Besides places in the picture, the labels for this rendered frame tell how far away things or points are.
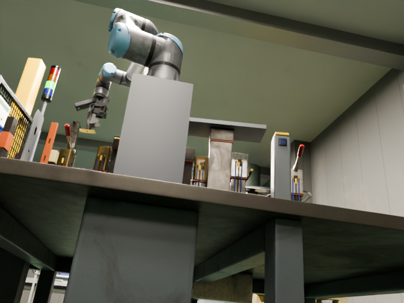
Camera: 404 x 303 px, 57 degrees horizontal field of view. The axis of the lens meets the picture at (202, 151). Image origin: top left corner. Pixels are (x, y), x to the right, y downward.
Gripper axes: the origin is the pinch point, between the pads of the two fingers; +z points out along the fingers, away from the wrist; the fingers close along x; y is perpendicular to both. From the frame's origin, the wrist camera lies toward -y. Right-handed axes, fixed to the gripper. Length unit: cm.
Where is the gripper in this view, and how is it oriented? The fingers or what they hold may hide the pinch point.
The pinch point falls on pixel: (88, 128)
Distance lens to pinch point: 205.9
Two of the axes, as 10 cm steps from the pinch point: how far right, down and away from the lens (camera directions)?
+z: -1.0, 9.0, -4.2
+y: 9.9, 1.1, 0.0
